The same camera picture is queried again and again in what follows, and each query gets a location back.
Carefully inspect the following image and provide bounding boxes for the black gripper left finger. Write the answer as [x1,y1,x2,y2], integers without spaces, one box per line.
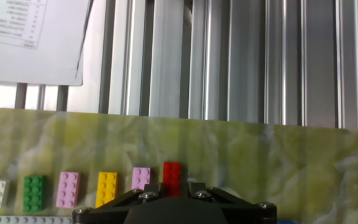
[72,182,164,224]

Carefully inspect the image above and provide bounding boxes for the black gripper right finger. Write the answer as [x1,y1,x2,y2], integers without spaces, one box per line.
[186,182,278,224]

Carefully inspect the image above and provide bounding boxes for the short red Lego brick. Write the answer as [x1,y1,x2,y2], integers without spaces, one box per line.
[162,161,182,198]

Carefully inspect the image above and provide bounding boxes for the yellow Lego brick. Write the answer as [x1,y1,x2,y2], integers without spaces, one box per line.
[95,171,119,208]

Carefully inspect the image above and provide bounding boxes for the pink Lego brick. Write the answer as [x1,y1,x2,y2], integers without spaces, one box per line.
[131,167,152,191]
[55,171,81,209]

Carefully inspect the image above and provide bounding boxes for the green Lego brick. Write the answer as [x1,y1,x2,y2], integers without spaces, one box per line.
[22,175,47,213]

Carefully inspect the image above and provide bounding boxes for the grey Lego baseplate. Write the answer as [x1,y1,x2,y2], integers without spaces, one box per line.
[0,215,74,224]

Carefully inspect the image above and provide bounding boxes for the green marble pattern mat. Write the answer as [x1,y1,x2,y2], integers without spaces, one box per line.
[0,106,358,224]

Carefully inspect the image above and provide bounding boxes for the printed white paper sheets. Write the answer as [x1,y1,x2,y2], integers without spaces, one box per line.
[0,0,93,86]

